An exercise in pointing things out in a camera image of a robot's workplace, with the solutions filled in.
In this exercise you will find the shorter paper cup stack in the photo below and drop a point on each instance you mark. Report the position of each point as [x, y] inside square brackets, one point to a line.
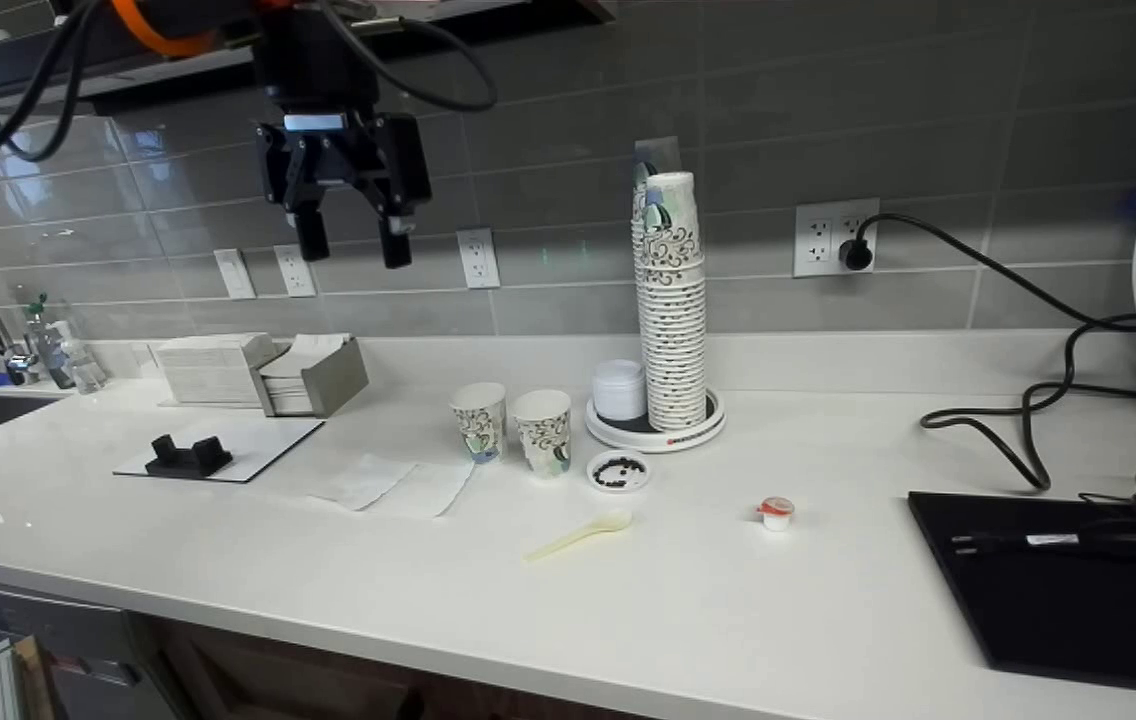
[671, 304]

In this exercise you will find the grey napkin dispenser box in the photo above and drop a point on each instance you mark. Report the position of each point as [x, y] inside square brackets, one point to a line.
[330, 380]

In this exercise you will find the patterned paper cup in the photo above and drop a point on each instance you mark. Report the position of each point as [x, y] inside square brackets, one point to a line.
[543, 433]
[479, 427]

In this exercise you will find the white paper towel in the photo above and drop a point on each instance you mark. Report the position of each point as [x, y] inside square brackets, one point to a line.
[393, 480]

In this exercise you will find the stack of white lids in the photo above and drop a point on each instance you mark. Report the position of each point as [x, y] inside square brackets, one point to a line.
[619, 394]

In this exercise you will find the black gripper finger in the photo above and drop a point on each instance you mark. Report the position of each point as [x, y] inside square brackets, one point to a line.
[312, 230]
[393, 238]

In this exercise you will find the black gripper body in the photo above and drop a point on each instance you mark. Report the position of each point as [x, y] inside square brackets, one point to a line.
[361, 159]

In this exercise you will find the black plastic bracket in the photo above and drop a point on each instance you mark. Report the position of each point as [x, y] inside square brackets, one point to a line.
[191, 459]

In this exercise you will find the wooden lower cabinet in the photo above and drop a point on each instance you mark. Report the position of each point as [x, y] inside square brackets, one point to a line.
[330, 683]

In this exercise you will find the white flat board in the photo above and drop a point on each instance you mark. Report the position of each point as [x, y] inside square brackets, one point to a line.
[268, 445]

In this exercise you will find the clear glass bottle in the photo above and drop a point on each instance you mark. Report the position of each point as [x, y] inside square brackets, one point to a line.
[63, 349]

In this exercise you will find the small creamer cup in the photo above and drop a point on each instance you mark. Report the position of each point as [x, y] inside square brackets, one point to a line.
[775, 512]

